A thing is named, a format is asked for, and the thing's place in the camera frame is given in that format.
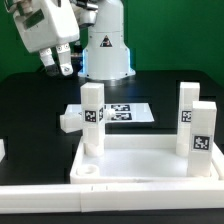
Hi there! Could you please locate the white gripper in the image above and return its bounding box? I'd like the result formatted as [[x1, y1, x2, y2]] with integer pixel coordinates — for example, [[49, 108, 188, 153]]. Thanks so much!
[[13, 0, 80, 77]]

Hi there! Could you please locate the white desk top tray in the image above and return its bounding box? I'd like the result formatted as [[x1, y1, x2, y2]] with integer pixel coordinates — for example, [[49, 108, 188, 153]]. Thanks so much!
[[70, 134, 224, 184]]

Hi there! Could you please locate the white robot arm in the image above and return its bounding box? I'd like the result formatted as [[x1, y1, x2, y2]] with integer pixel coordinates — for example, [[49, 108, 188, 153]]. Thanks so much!
[[4, 0, 135, 81]]

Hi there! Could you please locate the white marker paper sheet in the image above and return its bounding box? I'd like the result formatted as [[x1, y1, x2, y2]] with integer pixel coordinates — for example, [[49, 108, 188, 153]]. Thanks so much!
[[62, 103, 154, 123]]

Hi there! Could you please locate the white block left edge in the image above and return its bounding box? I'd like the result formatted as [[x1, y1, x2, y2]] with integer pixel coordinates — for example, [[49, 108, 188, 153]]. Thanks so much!
[[0, 139, 5, 162]]

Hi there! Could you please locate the white front guide rail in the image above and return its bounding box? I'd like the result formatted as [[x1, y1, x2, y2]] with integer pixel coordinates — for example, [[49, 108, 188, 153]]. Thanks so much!
[[0, 181, 224, 214]]

